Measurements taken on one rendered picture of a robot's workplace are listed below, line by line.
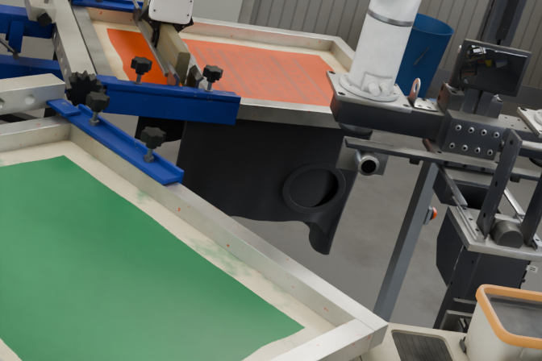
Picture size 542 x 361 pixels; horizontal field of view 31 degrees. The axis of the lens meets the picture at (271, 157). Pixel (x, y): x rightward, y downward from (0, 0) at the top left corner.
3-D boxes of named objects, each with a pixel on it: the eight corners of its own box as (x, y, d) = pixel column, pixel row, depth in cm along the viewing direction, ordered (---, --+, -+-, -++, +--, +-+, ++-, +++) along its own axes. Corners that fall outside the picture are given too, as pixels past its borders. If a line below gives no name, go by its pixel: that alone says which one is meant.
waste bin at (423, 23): (420, 90, 581) (445, 11, 560) (437, 116, 546) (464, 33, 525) (351, 76, 572) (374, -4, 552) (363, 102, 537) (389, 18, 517)
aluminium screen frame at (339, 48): (336, 48, 285) (339, 36, 284) (421, 136, 236) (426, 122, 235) (67, 13, 256) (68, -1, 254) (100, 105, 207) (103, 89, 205)
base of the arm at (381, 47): (407, 111, 194) (431, 39, 188) (347, 100, 191) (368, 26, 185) (390, 83, 208) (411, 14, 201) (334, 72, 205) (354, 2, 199)
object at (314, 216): (322, 229, 259) (358, 107, 245) (333, 246, 252) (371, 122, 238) (154, 220, 242) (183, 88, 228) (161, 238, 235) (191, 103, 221)
